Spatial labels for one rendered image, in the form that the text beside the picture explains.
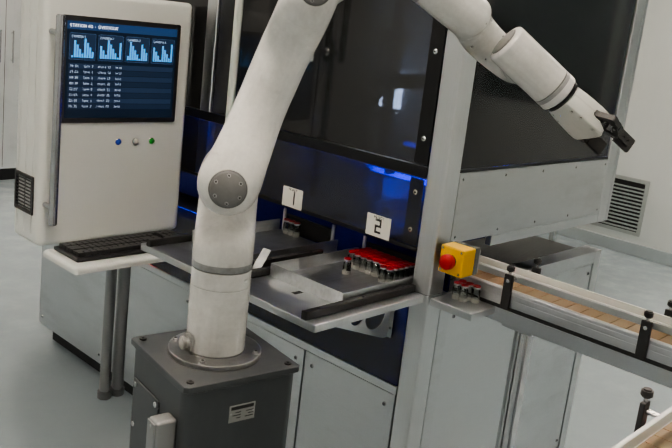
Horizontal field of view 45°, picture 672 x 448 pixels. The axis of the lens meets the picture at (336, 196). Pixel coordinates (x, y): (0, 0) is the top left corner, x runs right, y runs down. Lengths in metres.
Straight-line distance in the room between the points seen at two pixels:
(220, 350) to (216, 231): 0.24
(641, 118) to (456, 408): 4.64
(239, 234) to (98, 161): 1.04
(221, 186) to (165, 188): 1.24
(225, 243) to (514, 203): 1.04
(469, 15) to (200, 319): 0.78
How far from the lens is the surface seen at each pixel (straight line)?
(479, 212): 2.20
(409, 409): 2.23
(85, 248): 2.44
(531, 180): 2.40
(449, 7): 1.56
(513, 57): 1.59
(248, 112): 1.51
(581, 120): 1.65
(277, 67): 1.51
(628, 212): 6.83
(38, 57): 2.45
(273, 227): 2.56
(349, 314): 1.91
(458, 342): 2.31
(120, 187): 2.61
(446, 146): 2.02
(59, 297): 3.67
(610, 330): 1.99
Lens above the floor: 1.54
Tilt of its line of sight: 12 degrees down
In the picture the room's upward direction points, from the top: 7 degrees clockwise
